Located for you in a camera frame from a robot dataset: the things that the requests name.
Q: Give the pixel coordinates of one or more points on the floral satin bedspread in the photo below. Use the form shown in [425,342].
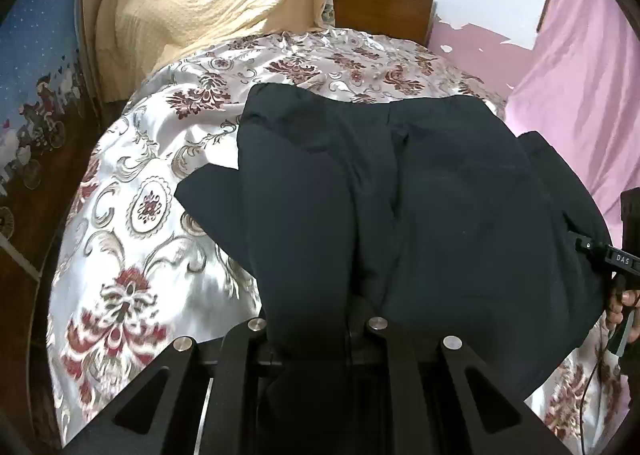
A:
[150,235]

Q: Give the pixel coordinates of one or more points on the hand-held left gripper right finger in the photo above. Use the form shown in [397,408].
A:
[381,337]

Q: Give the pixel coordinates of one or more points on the blue printed wall cloth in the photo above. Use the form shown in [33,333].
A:
[40,60]

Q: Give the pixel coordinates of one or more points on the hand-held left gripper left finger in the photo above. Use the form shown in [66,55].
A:
[250,337]

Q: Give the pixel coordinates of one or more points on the pink curtain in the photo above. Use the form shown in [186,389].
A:
[585,85]

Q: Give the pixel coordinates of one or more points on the wooden headboard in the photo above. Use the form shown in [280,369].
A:
[385,0]

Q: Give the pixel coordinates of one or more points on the black garment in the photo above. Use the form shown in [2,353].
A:
[400,195]

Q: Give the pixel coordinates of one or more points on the beige hanging cloth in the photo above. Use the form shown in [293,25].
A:
[200,0]

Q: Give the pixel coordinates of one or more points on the person's right hand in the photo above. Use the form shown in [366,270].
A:
[625,304]

